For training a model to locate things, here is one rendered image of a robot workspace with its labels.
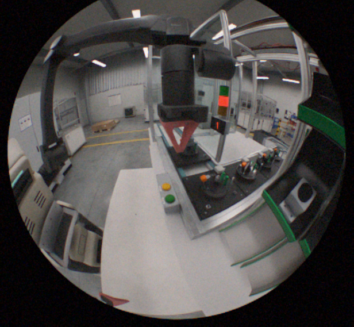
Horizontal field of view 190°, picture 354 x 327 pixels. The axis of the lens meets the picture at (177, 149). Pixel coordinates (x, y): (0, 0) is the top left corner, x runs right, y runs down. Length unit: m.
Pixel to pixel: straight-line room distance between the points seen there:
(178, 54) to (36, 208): 0.58
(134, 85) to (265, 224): 8.67
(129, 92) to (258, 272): 8.86
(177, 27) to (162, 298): 0.72
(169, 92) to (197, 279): 0.57
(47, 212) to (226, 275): 0.72
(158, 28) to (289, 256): 0.58
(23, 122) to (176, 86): 2.90
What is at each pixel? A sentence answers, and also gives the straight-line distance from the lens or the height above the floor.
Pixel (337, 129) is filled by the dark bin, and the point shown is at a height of 1.36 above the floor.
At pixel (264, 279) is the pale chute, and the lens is 0.43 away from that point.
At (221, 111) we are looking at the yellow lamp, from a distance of 0.54.
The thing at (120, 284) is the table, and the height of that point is 0.86.
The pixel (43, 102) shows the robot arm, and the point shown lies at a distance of 0.44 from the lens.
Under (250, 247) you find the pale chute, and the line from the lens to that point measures 0.37.
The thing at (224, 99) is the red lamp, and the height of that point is 1.34.
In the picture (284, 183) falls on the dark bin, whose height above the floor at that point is 1.22.
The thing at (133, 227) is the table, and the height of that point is 0.86.
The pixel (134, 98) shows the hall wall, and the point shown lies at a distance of 8.50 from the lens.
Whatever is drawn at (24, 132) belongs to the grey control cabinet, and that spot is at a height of 1.53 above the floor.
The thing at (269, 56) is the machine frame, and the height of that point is 2.04.
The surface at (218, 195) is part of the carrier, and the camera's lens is 0.46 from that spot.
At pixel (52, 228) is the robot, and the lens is 0.53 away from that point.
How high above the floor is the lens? 1.34
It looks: 30 degrees down
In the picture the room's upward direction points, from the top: straight up
